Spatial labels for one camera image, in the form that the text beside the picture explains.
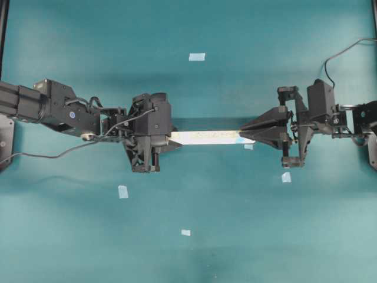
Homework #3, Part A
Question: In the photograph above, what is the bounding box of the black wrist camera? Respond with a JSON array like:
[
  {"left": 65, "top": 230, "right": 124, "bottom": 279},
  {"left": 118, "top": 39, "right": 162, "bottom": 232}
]
[
  {"left": 307, "top": 79, "right": 335, "bottom": 120},
  {"left": 148, "top": 93, "right": 171, "bottom": 136}
]

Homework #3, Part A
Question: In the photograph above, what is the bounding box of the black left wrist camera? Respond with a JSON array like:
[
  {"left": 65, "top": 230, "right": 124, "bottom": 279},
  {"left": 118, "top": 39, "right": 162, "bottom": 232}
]
[{"left": 148, "top": 93, "right": 171, "bottom": 136}]

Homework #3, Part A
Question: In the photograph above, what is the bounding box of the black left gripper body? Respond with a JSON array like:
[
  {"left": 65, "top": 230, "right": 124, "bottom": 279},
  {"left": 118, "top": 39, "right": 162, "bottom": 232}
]
[{"left": 123, "top": 94, "right": 170, "bottom": 173}]

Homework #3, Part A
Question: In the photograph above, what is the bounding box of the blue tape marker near board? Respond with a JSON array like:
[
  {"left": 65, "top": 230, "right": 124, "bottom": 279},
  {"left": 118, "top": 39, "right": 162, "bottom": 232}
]
[{"left": 244, "top": 144, "right": 253, "bottom": 150}]

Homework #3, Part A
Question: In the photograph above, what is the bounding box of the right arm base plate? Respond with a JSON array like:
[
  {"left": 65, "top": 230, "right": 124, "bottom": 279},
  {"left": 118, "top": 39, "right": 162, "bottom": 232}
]
[{"left": 368, "top": 134, "right": 377, "bottom": 170}]

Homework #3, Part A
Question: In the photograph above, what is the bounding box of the blue tape marker left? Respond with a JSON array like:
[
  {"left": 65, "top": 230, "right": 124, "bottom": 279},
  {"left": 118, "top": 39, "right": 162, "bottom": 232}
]
[{"left": 118, "top": 185, "right": 129, "bottom": 199}]

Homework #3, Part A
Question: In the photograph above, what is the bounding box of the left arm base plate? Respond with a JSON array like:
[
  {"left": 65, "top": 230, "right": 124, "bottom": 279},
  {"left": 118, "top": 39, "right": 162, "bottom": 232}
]
[{"left": 0, "top": 114, "right": 15, "bottom": 172}]

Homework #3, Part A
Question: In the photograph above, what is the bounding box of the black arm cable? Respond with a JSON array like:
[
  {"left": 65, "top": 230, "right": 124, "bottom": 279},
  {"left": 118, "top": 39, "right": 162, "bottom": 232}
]
[
  {"left": 323, "top": 37, "right": 377, "bottom": 89},
  {"left": 0, "top": 107, "right": 157, "bottom": 166}
]

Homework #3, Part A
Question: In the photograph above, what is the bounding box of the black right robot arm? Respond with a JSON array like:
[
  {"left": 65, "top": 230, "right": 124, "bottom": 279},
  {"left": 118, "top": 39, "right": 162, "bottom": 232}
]
[{"left": 239, "top": 80, "right": 376, "bottom": 168}]

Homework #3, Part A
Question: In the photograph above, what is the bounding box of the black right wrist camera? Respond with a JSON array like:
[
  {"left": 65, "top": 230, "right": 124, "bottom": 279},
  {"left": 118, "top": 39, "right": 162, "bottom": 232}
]
[{"left": 307, "top": 79, "right": 335, "bottom": 120}]

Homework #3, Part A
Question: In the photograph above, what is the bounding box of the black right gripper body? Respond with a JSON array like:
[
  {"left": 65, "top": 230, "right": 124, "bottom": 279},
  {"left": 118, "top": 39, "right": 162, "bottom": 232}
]
[{"left": 277, "top": 86, "right": 335, "bottom": 168}]

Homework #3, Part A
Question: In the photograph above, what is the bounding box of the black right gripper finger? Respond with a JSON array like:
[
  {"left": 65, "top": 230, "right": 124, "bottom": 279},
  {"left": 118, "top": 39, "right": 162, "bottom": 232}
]
[
  {"left": 240, "top": 106, "right": 292, "bottom": 131},
  {"left": 239, "top": 126, "right": 292, "bottom": 150}
]

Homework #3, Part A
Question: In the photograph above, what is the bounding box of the blue tape marker top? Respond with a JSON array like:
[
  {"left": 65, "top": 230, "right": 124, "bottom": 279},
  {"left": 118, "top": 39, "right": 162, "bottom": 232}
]
[{"left": 188, "top": 53, "right": 206, "bottom": 61}]

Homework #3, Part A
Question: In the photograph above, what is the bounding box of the black frame post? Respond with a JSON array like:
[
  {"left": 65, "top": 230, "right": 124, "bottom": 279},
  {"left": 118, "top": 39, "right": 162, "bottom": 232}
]
[{"left": 0, "top": 0, "right": 10, "bottom": 77}]

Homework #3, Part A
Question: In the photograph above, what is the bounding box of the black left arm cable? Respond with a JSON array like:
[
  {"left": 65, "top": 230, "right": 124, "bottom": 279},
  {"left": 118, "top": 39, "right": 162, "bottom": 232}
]
[{"left": 0, "top": 107, "right": 157, "bottom": 166}]

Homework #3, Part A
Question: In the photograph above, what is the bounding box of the white particle board strip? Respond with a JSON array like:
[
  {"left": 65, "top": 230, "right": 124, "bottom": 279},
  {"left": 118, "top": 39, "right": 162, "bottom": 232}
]
[{"left": 168, "top": 130, "right": 255, "bottom": 145}]

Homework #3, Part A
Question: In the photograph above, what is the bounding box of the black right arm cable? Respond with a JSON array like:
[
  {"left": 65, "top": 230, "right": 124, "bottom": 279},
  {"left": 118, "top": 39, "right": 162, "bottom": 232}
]
[{"left": 323, "top": 37, "right": 377, "bottom": 89}]

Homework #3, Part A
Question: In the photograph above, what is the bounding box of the blue tape marker bottom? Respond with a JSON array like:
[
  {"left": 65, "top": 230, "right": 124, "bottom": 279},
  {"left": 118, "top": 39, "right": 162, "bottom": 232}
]
[{"left": 181, "top": 229, "right": 191, "bottom": 236}]

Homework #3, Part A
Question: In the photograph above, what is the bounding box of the blue tape marker right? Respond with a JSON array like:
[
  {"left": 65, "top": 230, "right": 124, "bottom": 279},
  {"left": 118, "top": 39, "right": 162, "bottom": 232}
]
[{"left": 282, "top": 172, "right": 292, "bottom": 183}]

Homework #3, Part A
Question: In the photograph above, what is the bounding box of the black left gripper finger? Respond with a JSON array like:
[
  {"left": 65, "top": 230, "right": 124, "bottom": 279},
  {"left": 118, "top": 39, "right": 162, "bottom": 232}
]
[
  {"left": 170, "top": 124, "right": 178, "bottom": 132},
  {"left": 166, "top": 137, "right": 183, "bottom": 147}
]

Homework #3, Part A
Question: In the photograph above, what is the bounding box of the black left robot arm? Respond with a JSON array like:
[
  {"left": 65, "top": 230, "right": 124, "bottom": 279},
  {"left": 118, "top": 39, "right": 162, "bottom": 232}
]
[{"left": 1, "top": 79, "right": 182, "bottom": 173}]

